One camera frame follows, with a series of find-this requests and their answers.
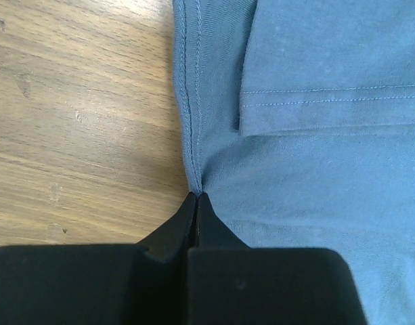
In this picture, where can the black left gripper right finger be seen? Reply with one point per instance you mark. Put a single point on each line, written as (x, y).
(229, 282)

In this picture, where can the teal blue t-shirt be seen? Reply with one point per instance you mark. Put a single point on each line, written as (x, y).
(298, 121)

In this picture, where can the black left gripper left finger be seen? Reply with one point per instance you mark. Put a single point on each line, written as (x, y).
(137, 283)

